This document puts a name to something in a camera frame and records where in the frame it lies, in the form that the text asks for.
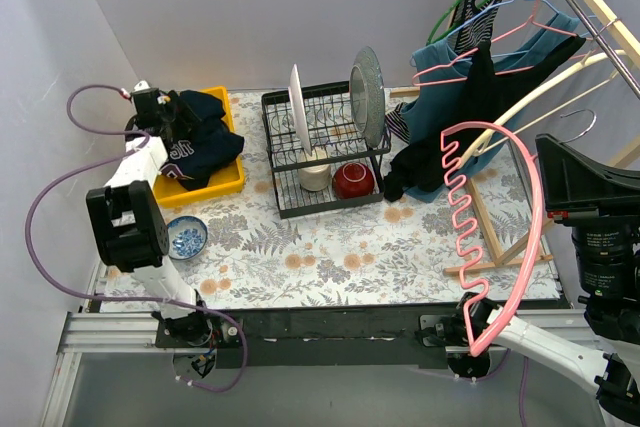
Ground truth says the navy basketball tank top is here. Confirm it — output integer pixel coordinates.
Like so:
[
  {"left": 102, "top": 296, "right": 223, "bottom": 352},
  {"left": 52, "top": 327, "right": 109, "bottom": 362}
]
[{"left": 160, "top": 90, "right": 244, "bottom": 191}]

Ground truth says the thick pink hanger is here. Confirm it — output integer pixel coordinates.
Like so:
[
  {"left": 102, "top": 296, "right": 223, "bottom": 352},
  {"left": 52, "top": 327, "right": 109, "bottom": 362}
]
[{"left": 440, "top": 121, "right": 547, "bottom": 357}]

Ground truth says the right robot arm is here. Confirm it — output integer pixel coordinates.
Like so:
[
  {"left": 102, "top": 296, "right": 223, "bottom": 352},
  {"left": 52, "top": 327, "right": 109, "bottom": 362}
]
[{"left": 417, "top": 134, "right": 639, "bottom": 426}]

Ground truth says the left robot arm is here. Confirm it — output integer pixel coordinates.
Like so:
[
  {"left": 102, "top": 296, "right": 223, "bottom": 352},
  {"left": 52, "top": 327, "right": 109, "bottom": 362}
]
[{"left": 86, "top": 131, "right": 213, "bottom": 347}]

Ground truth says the black tank top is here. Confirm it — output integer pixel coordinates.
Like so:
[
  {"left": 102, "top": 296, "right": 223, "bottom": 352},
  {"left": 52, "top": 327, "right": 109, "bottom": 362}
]
[{"left": 384, "top": 36, "right": 585, "bottom": 202}]

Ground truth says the teal tank top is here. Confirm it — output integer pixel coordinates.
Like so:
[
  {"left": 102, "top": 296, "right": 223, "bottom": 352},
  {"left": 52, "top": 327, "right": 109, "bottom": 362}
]
[{"left": 399, "top": 17, "right": 579, "bottom": 202}]

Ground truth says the striped tank top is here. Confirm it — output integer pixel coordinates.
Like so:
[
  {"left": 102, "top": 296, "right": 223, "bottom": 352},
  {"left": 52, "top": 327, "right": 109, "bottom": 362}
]
[{"left": 383, "top": 0, "right": 521, "bottom": 144}]

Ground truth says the yellow plastic tray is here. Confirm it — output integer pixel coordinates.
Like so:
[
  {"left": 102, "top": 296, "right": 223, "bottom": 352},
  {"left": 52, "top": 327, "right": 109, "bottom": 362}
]
[{"left": 153, "top": 86, "right": 245, "bottom": 208}]

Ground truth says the white plate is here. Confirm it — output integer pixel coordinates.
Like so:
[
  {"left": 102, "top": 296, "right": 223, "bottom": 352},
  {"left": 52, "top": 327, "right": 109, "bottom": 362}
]
[{"left": 288, "top": 64, "right": 312, "bottom": 155}]

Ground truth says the blue white patterned bowl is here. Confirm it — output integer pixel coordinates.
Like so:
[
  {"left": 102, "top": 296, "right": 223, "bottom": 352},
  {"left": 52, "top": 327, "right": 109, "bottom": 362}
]
[{"left": 167, "top": 216, "right": 208, "bottom": 261}]

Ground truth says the white ceramic cup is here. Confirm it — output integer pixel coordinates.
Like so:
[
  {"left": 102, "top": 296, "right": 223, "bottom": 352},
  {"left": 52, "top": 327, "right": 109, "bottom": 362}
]
[{"left": 298, "top": 148, "right": 331, "bottom": 192}]

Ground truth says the wooden clothes rack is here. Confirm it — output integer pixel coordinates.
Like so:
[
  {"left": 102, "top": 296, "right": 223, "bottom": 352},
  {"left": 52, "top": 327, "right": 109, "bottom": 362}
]
[{"left": 467, "top": 0, "right": 639, "bottom": 272}]

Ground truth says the red bowl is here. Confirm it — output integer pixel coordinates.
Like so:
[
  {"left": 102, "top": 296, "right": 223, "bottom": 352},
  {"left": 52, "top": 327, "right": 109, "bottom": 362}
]
[{"left": 332, "top": 162, "right": 375, "bottom": 199}]

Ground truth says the grey patterned plate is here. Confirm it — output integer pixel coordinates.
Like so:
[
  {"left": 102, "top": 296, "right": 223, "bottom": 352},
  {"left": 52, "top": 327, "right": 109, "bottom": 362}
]
[{"left": 349, "top": 46, "right": 386, "bottom": 149}]

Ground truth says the black wire dish rack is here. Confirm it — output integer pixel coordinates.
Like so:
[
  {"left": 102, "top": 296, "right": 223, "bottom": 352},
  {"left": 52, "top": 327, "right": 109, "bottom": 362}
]
[{"left": 261, "top": 81, "right": 391, "bottom": 219}]

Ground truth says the thin pink wire hanger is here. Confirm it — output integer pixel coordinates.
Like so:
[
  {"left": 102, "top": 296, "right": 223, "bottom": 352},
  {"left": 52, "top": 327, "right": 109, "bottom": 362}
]
[{"left": 412, "top": 0, "right": 577, "bottom": 87}]

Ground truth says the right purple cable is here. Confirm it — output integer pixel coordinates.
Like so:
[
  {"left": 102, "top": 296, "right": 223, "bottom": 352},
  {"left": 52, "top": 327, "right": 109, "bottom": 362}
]
[{"left": 479, "top": 346, "right": 534, "bottom": 427}]

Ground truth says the blue wire hanger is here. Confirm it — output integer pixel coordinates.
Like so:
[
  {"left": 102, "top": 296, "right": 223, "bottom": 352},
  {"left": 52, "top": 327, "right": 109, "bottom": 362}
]
[{"left": 412, "top": 0, "right": 575, "bottom": 77}]

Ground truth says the aluminium frame rail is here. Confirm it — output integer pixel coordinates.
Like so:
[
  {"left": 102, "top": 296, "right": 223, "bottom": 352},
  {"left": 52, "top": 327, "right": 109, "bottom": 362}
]
[{"left": 42, "top": 266, "right": 166, "bottom": 427}]

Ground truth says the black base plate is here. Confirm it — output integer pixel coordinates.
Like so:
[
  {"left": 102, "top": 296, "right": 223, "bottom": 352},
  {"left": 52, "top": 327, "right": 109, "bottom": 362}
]
[{"left": 154, "top": 304, "right": 501, "bottom": 371}]

